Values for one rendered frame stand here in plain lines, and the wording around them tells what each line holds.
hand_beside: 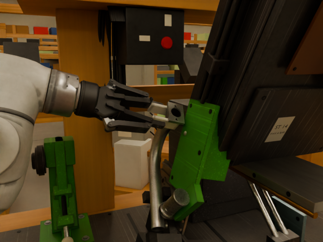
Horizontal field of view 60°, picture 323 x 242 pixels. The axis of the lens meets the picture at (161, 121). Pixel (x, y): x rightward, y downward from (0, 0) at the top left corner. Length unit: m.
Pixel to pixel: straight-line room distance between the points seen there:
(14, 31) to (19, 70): 6.89
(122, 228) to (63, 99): 0.43
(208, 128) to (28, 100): 0.34
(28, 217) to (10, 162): 0.55
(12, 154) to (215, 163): 0.39
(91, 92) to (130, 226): 0.43
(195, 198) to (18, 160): 0.33
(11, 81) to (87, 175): 0.46
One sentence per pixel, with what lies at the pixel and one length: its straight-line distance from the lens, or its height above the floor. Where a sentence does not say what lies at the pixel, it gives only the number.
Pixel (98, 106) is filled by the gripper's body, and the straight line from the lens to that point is 0.60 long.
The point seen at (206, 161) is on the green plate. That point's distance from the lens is 0.60.
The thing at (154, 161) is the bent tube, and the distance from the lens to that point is 0.72.
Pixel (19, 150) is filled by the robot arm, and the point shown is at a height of 1.22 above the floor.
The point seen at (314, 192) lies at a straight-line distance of 0.58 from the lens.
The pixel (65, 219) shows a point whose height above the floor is 0.99.
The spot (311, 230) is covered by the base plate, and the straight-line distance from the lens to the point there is 0.93.
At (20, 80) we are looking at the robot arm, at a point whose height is 1.33.
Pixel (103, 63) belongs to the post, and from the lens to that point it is 0.86.
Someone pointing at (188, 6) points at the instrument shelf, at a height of 1.51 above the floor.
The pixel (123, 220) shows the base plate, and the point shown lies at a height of 0.90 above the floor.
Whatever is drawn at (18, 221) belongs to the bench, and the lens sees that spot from 1.01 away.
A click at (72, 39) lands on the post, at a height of 1.42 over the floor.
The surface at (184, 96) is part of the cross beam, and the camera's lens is 1.05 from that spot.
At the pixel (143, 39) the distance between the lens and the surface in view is 0.79.
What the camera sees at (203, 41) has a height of 2.00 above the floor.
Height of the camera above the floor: 1.36
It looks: 12 degrees down
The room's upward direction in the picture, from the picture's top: straight up
